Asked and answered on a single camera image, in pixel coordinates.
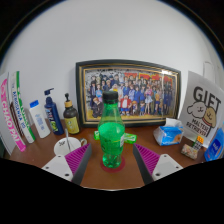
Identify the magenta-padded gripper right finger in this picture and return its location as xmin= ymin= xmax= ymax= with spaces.
xmin=132 ymin=143 xmax=184 ymax=185

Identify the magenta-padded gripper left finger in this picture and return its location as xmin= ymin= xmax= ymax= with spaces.
xmin=41 ymin=143 xmax=93 ymax=185

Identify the green plastic drink bottle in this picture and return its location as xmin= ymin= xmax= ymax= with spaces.
xmin=97 ymin=90 xmax=126 ymax=169

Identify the patterned dark paper cup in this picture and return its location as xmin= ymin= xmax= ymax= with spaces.
xmin=53 ymin=136 xmax=88 ymax=157

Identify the flat round red coaster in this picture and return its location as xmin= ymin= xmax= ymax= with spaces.
xmin=99 ymin=155 xmax=127 ymax=173

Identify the blue tissue pack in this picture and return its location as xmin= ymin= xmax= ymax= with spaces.
xmin=152 ymin=117 xmax=185 ymax=147

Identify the amber pump bottle yellow label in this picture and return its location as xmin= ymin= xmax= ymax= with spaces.
xmin=62 ymin=92 xmax=81 ymax=136

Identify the small wrapped snack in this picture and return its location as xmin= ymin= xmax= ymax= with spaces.
xmin=180 ymin=143 xmax=199 ymax=160

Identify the blue pump bottle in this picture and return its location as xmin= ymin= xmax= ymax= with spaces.
xmin=43 ymin=87 xmax=65 ymax=136

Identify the white bottle with blue cap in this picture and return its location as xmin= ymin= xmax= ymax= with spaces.
xmin=28 ymin=99 xmax=52 ymax=139

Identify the framed group picture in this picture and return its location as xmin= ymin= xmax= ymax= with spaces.
xmin=75 ymin=59 xmax=182 ymax=129

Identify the white gift sign card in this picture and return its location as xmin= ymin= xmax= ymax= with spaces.
xmin=178 ymin=70 xmax=224 ymax=148

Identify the white tall box green edge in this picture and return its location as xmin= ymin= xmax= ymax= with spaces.
xmin=8 ymin=70 xmax=37 ymax=144

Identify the pink and white tall box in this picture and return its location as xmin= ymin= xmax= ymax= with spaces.
xmin=0 ymin=72 xmax=27 ymax=153

